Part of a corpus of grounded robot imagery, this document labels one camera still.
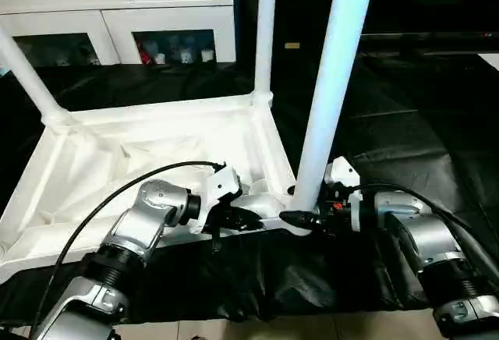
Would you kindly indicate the black plastic mat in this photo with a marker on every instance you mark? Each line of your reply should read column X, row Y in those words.
column 409, row 141

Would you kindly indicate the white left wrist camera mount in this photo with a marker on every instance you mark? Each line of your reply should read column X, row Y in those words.
column 220, row 184

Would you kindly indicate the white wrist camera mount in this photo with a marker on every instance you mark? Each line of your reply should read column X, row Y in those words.
column 343, row 172
column 220, row 184

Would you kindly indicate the white plastic table leg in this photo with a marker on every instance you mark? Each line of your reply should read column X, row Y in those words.
column 35, row 78
column 335, row 82
column 265, row 24

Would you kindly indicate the white cabinet with glass doors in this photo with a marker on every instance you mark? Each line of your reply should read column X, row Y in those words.
column 117, row 16

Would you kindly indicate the white flat board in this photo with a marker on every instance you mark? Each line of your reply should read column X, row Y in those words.
column 489, row 61

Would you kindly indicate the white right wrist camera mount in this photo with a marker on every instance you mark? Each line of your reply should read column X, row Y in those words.
column 343, row 172

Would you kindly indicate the small beige block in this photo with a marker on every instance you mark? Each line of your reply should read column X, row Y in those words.
column 292, row 45

